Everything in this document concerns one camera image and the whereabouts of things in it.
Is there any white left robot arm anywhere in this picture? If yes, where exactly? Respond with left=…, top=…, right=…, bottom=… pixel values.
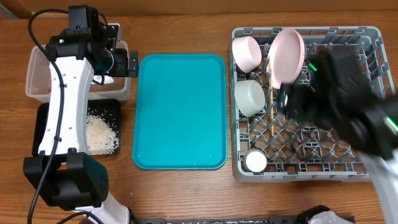
left=23, top=5, right=139, bottom=223

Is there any teal serving tray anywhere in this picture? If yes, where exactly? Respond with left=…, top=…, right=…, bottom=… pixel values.
left=132, top=54, right=228, bottom=170

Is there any pile of white rice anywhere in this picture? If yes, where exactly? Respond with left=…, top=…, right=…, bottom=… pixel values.
left=86, top=108, right=119, bottom=156

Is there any cream paper cup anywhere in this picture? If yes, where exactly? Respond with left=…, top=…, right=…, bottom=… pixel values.
left=243, top=149, right=267, bottom=173

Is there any grey bowl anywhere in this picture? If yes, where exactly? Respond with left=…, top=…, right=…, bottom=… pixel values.
left=234, top=80, right=266, bottom=117

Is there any pink white bowl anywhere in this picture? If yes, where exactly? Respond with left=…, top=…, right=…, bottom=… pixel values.
left=232, top=36, right=262, bottom=73

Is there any large white plate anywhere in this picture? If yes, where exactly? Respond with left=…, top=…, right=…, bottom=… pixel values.
left=268, top=28, right=305, bottom=89

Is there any clear plastic storage bin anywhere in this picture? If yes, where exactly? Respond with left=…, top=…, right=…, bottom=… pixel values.
left=25, top=47, right=131, bottom=103

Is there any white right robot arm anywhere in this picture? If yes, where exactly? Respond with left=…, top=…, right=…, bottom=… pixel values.
left=277, top=47, right=397, bottom=223

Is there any black plastic tray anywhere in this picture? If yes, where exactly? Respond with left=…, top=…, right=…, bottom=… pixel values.
left=32, top=99, right=122, bottom=156

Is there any white napkin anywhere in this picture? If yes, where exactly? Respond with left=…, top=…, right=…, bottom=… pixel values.
left=91, top=75, right=114, bottom=85

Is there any grey dishwasher rack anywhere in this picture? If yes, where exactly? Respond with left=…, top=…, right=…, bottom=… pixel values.
left=229, top=26, right=397, bottom=182

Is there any wooden chopstick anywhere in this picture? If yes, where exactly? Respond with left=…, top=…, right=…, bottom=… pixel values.
left=269, top=86, right=274, bottom=136
left=268, top=61, right=274, bottom=121

